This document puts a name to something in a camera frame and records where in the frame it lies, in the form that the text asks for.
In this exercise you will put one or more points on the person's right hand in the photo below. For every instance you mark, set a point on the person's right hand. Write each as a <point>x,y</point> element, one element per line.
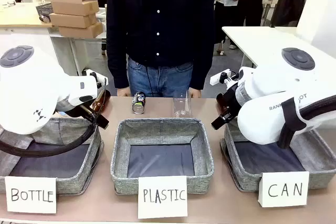
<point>124,92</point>

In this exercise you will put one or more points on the grey fabric basket labelled can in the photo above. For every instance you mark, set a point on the grey fabric basket labelled can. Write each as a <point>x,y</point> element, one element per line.
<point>241,166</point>

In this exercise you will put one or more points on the black printed drink can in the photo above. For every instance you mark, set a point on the black printed drink can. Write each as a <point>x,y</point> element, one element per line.
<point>139,103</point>

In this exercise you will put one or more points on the person's left hand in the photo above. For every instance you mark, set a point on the person's left hand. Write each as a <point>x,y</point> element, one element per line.
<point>195,93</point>

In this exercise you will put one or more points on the open cardboard box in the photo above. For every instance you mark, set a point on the open cardboard box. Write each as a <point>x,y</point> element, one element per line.
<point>74,1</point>

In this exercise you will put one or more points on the grey fabric basket labelled bottle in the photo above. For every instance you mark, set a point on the grey fabric basket labelled bottle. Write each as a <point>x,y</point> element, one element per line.
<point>71,179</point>

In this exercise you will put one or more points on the person's right forearm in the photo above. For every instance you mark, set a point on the person's right forearm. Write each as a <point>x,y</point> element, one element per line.
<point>116,64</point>

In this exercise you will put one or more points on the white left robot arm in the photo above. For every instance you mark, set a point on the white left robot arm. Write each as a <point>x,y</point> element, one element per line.
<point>23,95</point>

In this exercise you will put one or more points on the person in dark shirt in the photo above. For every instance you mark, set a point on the person in dark shirt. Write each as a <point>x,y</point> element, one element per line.
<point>160,24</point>

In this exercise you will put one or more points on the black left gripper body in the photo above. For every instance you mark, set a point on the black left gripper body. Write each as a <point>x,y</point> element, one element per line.
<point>69,108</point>

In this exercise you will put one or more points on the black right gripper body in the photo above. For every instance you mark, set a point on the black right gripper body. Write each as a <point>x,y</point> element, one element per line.
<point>235,100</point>

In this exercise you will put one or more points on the grey fabric basket labelled plastic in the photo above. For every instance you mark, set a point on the grey fabric basket labelled plastic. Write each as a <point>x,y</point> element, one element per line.
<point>162,132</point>

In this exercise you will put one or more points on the clear plastic bottle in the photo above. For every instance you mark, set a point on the clear plastic bottle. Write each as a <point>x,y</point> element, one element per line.
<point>182,106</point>

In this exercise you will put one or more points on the white paper sign BOTTLE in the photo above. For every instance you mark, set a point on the white paper sign BOTTLE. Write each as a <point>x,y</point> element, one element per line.
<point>31,195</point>

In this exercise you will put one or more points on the brown glass bottle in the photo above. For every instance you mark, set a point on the brown glass bottle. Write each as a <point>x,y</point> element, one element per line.
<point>101,100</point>
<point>222,102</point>

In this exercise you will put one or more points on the white table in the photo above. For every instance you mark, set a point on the white table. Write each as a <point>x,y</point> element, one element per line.
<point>260,43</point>

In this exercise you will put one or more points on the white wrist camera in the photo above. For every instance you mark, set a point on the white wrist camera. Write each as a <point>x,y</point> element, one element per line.
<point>218,78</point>
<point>92,74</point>

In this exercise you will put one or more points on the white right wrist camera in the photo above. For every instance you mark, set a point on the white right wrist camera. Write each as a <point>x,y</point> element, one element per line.
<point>218,78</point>

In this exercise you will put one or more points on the black plastic crate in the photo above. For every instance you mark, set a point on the black plastic crate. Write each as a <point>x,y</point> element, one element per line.
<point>44,10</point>

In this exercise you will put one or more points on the white paper sign PLASTIC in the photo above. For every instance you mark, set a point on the white paper sign PLASTIC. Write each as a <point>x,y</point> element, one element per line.
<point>162,196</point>

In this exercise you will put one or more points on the person's left forearm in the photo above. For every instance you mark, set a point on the person's left forearm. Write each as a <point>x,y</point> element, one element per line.
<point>203,64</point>

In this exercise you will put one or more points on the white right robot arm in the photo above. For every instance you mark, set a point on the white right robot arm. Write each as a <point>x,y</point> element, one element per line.
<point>278,95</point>

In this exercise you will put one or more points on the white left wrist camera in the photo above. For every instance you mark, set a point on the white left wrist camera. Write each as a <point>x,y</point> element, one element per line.
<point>92,74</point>

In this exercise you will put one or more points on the closed flat cardboard box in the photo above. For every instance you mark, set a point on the closed flat cardboard box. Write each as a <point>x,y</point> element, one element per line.
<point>72,20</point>
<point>81,31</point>

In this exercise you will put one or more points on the white paper sign CAN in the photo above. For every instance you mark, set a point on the white paper sign CAN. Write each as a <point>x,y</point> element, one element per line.
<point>283,190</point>

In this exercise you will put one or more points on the wooden side table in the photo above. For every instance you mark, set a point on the wooden side table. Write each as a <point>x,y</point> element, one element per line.
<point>21,16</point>

